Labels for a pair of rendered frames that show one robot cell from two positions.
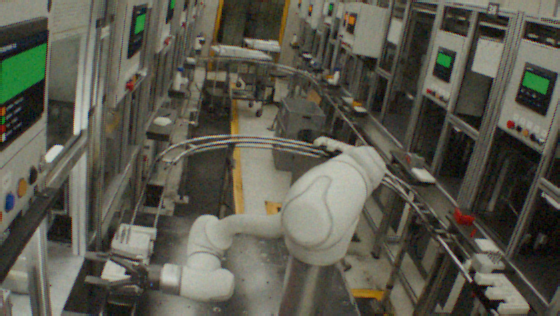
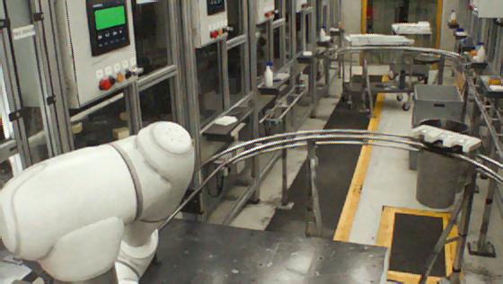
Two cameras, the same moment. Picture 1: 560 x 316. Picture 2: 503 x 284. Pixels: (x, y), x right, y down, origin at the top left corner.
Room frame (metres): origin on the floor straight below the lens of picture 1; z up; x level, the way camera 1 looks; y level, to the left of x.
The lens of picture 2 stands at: (0.43, -0.65, 1.76)
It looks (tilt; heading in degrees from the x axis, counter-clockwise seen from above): 22 degrees down; 33
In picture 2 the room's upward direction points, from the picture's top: 3 degrees counter-clockwise
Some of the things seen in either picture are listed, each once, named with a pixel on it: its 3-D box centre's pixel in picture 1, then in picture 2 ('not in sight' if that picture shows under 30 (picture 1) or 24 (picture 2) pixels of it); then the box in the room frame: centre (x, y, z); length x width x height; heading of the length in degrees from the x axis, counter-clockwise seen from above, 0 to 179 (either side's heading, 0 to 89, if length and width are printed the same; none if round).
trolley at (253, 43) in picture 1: (259, 67); (410, 54); (8.03, 0.73, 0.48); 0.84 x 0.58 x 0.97; 18
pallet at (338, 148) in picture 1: (340, 151); (443, 142); (3.15, -0.37, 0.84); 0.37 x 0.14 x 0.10; 68
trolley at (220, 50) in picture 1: (236, 78); (377, 69); (6.71, 0.90, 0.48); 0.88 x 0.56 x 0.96; 118
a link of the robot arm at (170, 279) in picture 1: (171, 279); not in sight; (1.11, 0.25, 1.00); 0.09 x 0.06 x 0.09; 10
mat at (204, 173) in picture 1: (215, 127); (351, 125); (5.74, 0.93, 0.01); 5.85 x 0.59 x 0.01; 10
